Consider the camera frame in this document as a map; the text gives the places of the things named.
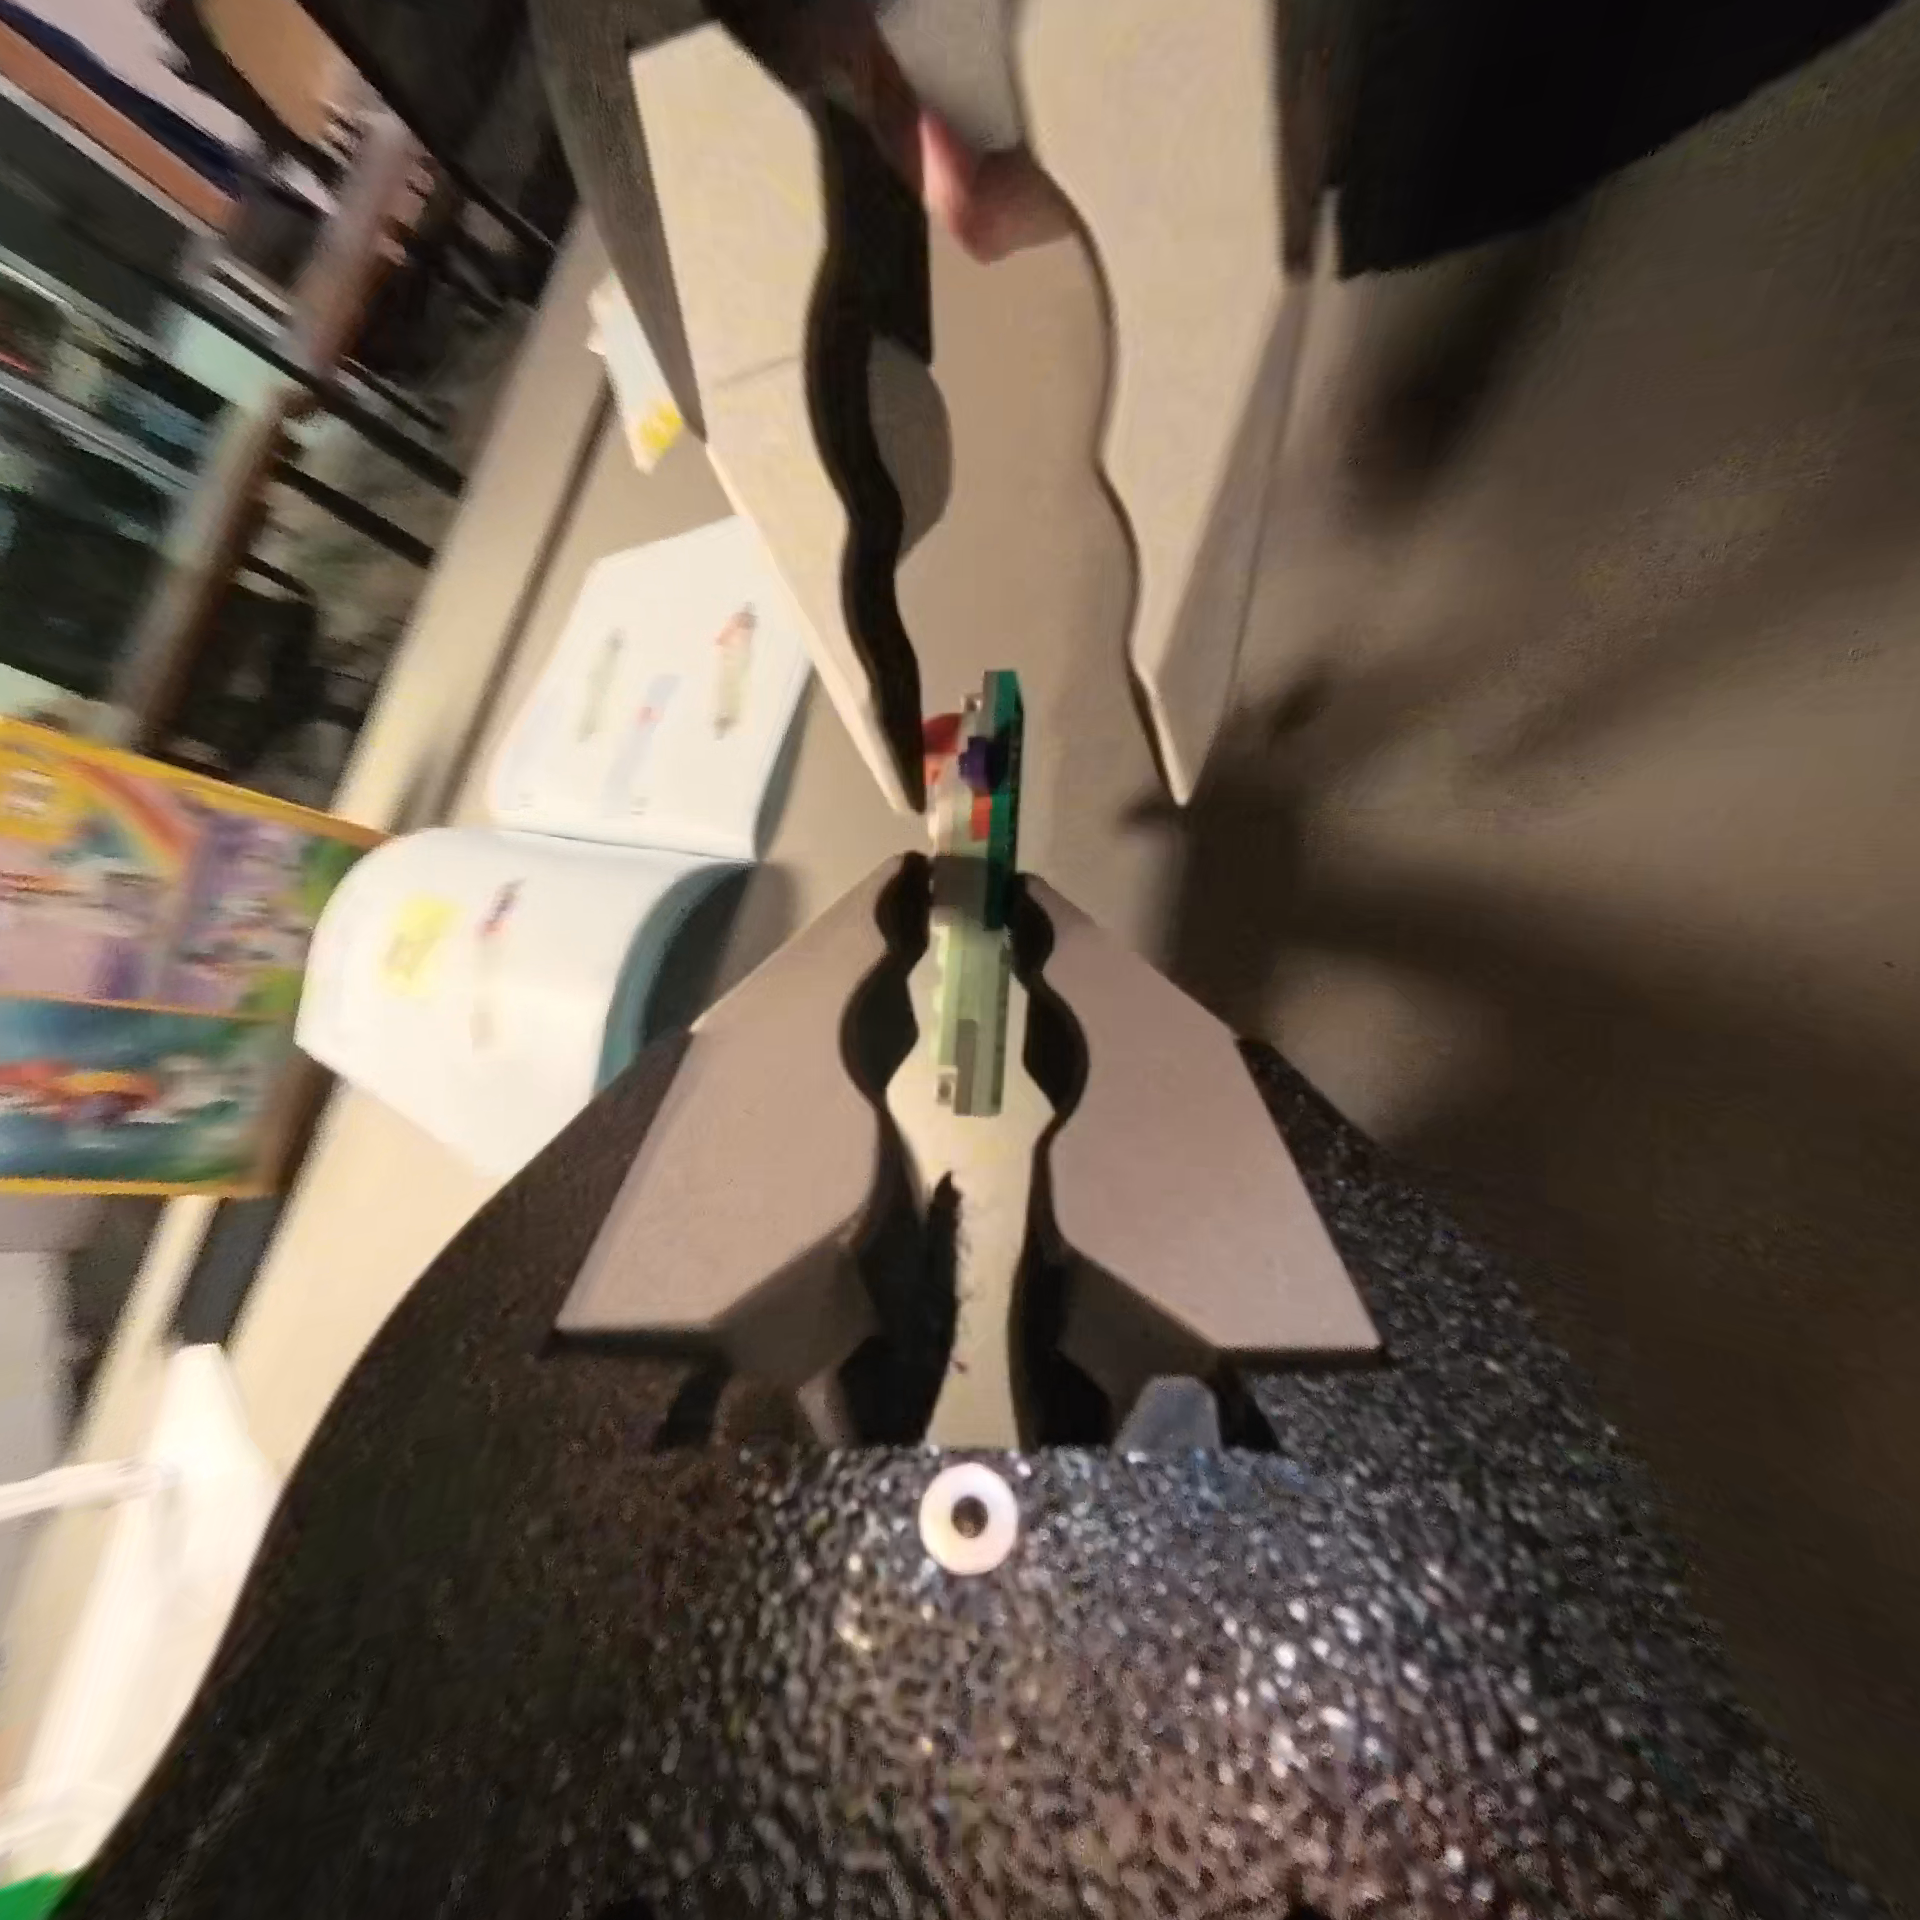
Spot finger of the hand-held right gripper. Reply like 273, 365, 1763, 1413
527, 0, 961, 818
1027, 0, 1345, 806

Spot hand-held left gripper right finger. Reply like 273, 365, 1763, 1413
1017, 872, 1385, 1445

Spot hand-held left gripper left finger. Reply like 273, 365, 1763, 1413
551, 852, 934, 1445

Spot green and white lego assembly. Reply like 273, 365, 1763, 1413
920, 669, 1041, 1120

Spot lego instruction booklet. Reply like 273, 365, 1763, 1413
296, 517, 819, 1178

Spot person's right forearm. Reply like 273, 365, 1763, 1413
1276, 0, 1920, 281

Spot colourful lego set box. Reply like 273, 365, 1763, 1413
0, 718, 390, 1201

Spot person's right hand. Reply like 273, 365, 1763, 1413
920, 111, 1086, 268

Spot leaflet with yellow corner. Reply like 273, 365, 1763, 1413
583, 274, 688, 478

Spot white lamp stand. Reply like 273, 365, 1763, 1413
0, 1341, 289, 1853

